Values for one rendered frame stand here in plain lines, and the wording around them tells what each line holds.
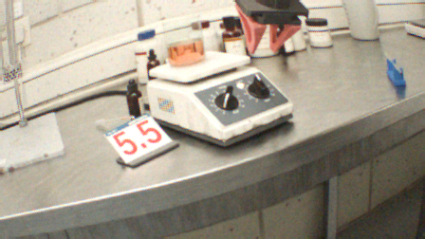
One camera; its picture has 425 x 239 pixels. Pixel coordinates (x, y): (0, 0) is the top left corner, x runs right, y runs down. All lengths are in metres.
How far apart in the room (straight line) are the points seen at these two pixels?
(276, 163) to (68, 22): 0.74
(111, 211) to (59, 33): 0.71
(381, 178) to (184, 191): 1.23
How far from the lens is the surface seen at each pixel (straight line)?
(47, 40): 1.35
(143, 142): 0.84
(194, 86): 0.86
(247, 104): 0.84
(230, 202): 0.81
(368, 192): 1.86
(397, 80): 1.01
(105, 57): 1.33
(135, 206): 0.73
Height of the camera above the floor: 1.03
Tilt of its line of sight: 17 degrees down
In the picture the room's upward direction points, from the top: 10 degrees counter-clockwise
